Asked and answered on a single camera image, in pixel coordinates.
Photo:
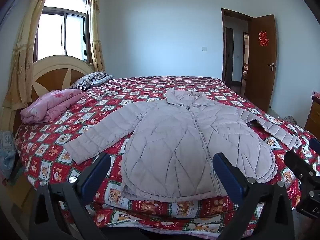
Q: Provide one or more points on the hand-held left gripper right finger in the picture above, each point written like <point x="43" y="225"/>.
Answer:
<point x="226" y="173"/>

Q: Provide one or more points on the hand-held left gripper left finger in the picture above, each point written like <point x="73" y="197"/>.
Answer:
<point x="96" y="173"/>

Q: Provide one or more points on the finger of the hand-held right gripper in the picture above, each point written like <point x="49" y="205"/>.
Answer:
<point x="315" y="145"/>
<point x="297" y="165"/>

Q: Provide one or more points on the beige quilted puffer jacket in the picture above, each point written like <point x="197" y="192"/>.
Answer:
<point x="175" y="142"/>

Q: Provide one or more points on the pile of pale clothes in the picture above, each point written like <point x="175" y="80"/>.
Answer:
<point x="7" y="155"/>

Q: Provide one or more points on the wooden cabinet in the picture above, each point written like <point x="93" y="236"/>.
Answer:
<point x="313" y="120"/>

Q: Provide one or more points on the dark cloth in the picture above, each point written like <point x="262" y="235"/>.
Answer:
<point x="290" y="119"/>

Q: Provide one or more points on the red printed bed blanket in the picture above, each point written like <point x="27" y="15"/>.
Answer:
<point x="87" y="110"/>

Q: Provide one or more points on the pink folded quilt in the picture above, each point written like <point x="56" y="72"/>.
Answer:
<point x="52" y="103"/>

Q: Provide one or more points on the brown wooden door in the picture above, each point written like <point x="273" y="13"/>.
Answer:
<point x="262" y="80"/>

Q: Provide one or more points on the striped pillow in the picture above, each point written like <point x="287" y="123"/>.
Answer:
<point x="86" y="81"/>

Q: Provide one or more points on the small grey patterned pillow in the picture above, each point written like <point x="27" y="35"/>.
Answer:
<point x="102" y="80"/>

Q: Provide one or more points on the wooden bed headboard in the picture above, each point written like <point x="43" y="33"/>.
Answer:
<point x="52" y="77"/>

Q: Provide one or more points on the red paper door decoration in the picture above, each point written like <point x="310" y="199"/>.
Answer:
<point x="262" y="38"/>

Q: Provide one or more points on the wide yellow curtain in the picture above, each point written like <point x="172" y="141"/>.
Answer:
<point x="22" y="55"/>

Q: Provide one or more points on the window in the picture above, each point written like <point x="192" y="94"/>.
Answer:
<point x="72" y="35"/>

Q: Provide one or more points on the dark wooden door frame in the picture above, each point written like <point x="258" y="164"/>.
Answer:
<point x="223" y="42"/>

